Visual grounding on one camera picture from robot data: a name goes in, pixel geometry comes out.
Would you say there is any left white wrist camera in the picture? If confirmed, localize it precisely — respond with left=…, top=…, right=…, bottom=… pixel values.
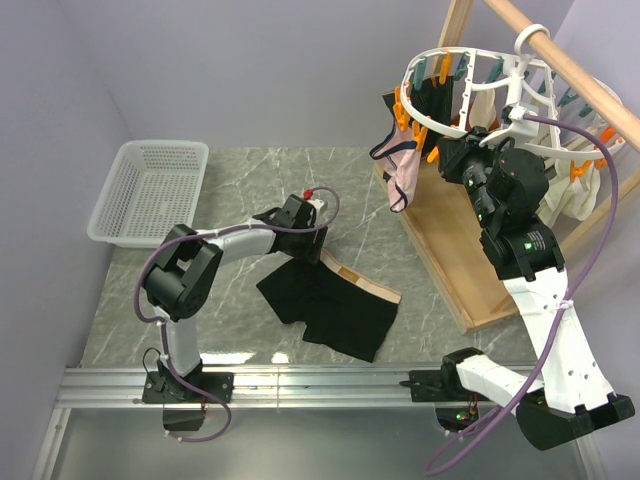
left=302, top=189, right=327, bottom=215

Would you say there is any white round clip hanger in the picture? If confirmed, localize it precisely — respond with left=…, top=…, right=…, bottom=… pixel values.
left=397, top=23, right=626, bottom=161

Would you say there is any cream hanging underwear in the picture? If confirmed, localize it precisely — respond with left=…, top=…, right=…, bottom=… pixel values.
left=465, top=89, right=562, bottom=156

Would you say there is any black hanging garment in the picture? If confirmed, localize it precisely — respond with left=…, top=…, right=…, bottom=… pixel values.
left=409, top=76, right=454, bottom=127

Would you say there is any pink underwear navy trim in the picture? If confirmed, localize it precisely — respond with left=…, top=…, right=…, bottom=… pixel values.
left=369, top=122, right=422, bottom=213

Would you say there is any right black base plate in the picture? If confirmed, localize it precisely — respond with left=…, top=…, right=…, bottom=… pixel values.
left=399, top=347, right=487, bottom=433

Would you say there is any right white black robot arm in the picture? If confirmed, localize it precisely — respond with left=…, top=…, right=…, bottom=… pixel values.
left=435, top=128, right=635, bottom=450

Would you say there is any purple cable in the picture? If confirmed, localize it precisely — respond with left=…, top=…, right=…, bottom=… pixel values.
left=135, top=185, right=341, bottom=444
left=424, top=112, right=622, bottom=476

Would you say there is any aluminium mounting rail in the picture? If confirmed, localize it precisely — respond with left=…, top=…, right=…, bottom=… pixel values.
left=29, top=362, right=601, bottom=480

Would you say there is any white plastic basket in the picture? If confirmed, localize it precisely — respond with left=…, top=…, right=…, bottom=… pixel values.
left=87, top=140, right=209, bottom=249

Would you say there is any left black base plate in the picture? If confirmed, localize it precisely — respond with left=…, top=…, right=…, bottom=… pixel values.
left=139, top=347, right=235, bottom=434

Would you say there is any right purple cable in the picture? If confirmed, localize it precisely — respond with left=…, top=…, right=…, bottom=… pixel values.
left=424, top=112, right=622, bottom=476

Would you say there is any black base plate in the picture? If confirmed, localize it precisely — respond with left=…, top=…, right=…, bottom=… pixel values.
left=139, top=347, right=235, bottom=434
left=399, top=347, right=487, bottom=433

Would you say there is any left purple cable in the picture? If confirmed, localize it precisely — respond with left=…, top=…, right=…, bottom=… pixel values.
left=135, top=185, right=341, bottom=444

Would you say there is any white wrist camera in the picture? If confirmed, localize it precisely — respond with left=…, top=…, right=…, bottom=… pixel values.
left=501, top=103, right=529, bottom=124
left=302, top=189, right=327, bottom=215

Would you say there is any pale green hanging underwear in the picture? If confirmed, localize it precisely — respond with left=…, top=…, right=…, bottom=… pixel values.
left=537, top=158, right=607, bottom=227

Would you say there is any wooden drying rack frame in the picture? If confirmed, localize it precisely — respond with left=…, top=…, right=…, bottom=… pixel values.
left=371, top=1, right=639, bottom=331

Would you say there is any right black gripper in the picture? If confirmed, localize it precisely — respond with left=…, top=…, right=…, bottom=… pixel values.
left=436, top=126, right=508, bottom=229

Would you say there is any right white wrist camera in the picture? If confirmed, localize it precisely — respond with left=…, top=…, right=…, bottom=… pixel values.
left=501, top=103, right=529, bottom=124

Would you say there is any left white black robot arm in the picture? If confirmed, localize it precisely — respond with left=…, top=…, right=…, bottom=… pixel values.
left=134, top=190, right=328, bottom=402

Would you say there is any black boxer briefs tan waistband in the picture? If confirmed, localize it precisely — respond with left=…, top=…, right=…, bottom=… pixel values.
left=256, top=250, right=402, bottom=363

